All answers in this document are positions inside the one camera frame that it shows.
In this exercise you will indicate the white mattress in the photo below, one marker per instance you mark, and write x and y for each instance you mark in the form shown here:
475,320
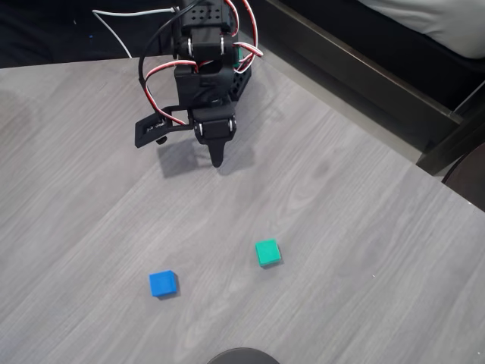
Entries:
435,19

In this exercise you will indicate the dark wooden bed frame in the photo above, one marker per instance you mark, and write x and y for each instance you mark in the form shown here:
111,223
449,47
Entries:
379,72

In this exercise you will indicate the black gripper camera mount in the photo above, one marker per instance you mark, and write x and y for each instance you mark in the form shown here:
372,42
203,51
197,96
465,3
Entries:
149,130

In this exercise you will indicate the green cube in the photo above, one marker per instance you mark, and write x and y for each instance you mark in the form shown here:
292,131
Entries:
268,253

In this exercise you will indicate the blue cube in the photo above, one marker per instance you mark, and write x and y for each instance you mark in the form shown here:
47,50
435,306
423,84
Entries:
163,283

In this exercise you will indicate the dark round stool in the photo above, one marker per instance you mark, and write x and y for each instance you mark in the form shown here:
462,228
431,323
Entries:
468,182

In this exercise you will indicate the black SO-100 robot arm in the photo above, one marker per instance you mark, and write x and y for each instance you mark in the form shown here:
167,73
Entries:
206,41

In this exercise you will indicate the black round-base stand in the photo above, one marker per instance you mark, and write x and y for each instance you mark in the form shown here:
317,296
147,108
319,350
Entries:
242,357

